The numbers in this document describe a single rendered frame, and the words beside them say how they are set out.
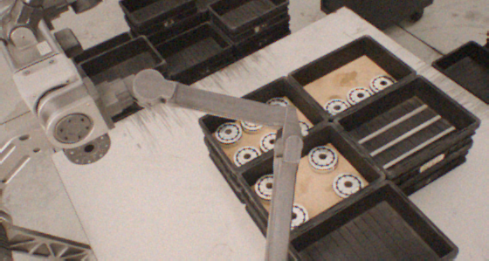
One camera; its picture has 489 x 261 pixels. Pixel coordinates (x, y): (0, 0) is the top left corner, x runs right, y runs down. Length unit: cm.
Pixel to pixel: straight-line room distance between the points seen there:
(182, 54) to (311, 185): 153
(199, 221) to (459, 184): 95
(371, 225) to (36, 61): 110
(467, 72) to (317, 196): 152
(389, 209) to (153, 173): 93
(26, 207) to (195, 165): 137
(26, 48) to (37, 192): 186
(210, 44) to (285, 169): 188
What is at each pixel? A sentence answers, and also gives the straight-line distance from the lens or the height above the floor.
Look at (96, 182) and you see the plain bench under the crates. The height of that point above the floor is 70.
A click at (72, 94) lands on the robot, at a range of 123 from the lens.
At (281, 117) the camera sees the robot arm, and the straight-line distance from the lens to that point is 126.
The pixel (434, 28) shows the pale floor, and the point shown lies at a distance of 370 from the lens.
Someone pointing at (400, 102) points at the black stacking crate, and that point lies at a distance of 199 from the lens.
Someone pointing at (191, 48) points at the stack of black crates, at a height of 38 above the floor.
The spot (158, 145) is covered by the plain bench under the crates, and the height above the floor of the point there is 70.
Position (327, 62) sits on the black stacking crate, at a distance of 205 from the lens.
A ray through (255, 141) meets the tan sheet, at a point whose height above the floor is 83.
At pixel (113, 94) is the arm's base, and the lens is 122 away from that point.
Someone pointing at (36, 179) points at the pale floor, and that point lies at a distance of 322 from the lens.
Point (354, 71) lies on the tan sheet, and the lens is 211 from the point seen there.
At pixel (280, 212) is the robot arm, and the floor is 120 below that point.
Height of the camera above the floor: 227
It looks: 49 degrees down
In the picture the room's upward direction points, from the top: 11 degrees counter-clockwise
